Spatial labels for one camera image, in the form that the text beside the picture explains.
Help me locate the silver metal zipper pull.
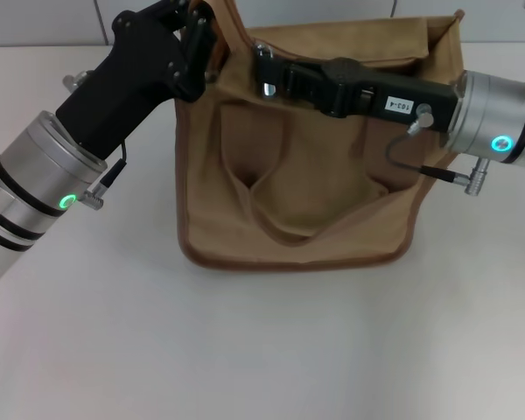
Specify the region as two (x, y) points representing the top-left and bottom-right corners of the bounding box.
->
(254, 41), (277, 98)

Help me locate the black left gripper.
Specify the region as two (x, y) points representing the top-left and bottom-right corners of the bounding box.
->
(54, 0), (221, 161)

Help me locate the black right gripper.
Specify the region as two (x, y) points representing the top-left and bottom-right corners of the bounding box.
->
(255, 55), (459, 137)

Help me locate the khaki canvas food bag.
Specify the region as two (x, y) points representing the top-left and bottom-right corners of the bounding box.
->
(174, 0), (466, 273)

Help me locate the silver metal fitting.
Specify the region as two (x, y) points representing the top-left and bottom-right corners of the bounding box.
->
(60, 69), (93, 92)

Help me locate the left gripper cable with plug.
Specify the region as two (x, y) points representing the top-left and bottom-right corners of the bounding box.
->
(83, 140), (129, 212)

